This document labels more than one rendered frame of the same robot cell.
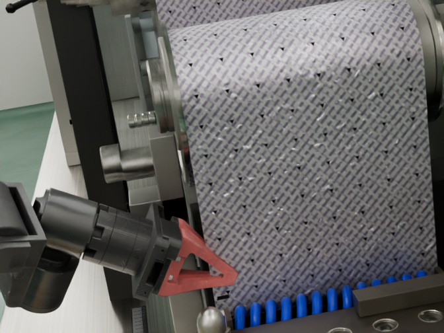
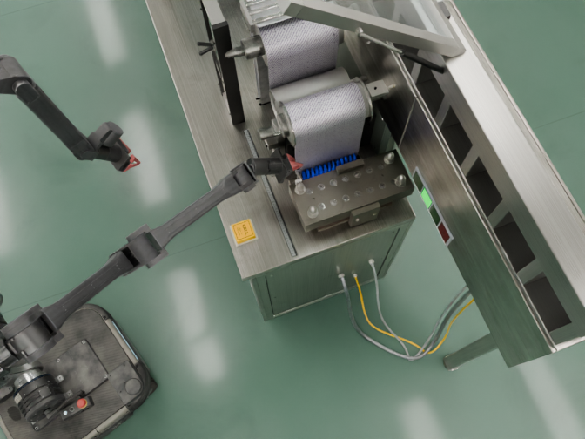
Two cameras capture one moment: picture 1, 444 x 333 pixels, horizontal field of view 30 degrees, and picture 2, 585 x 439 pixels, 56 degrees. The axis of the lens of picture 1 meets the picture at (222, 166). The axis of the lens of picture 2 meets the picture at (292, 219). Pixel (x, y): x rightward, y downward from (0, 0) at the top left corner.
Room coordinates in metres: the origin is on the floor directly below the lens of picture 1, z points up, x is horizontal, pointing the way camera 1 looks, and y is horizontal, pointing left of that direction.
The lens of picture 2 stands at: (-0.08, 0.25, 2.75)
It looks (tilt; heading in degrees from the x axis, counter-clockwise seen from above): 68 degrees down; 346
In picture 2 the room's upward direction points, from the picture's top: 2 degrees counter-clockwise
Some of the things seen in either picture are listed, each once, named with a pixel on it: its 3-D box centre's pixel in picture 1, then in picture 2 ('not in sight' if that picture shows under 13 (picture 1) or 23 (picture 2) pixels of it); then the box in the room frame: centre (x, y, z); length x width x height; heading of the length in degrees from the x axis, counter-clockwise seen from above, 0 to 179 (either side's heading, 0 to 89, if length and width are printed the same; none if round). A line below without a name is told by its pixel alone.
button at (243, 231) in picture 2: not in sight; (243, 231); (0.63, 0.25, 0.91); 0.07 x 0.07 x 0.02; 5
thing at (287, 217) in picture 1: (320, 224); (327, 150); (0.76, -0.09, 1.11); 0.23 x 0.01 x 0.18; 95
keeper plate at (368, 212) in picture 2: not in sight; (364, 215); (0.55, -0.16, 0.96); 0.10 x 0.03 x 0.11; 95
